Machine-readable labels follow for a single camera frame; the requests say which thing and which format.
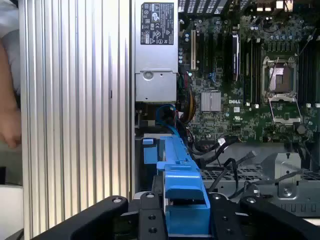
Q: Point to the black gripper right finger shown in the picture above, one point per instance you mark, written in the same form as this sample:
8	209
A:
275	220

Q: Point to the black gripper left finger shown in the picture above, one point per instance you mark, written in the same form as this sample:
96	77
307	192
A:
105	212

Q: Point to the hard disk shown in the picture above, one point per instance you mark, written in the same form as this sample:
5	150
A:
186	175

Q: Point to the grey metal disk bay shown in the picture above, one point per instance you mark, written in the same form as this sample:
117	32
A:
287	165

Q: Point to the black RAM slot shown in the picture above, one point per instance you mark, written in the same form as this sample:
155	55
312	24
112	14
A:
252	72
258	72

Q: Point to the black expansion slot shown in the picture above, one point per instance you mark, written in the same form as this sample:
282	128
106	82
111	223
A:
201	52

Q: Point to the white expansion slot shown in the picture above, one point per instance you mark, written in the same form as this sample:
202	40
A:
193	50

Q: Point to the person's bare hand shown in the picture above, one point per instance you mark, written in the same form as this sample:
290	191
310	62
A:
10	127

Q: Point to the black open PC case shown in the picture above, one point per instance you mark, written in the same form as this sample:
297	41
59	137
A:
265	152

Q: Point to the green motherboard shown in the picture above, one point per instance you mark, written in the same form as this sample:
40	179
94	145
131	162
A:
225	120

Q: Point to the silver chipset heatsink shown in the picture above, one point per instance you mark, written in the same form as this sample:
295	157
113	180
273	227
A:
211	101

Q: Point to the CPU socket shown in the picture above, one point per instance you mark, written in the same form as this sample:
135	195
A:
281	78

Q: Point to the thin metal locking lever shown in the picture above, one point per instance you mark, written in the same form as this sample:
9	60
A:
273	71
305	45

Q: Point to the silver power supply unit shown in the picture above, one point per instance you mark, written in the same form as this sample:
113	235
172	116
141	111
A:
155	60

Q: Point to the black graphics card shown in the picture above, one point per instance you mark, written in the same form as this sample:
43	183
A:
236	57

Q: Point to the person's white shirt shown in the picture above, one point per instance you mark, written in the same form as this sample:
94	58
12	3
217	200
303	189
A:
10	20

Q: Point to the metal socket cover frame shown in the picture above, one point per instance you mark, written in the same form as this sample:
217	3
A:
286	120

